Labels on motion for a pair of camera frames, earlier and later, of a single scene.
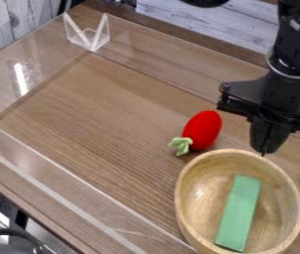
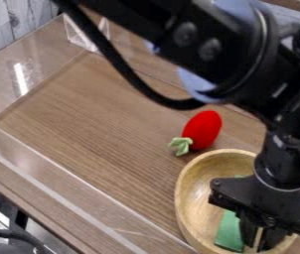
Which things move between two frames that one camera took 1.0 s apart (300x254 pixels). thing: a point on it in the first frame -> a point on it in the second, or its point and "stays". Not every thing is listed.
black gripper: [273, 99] -> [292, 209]
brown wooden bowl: [201, 195] stays
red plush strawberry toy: [201, 131] stays
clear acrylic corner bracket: [87, 38] stays
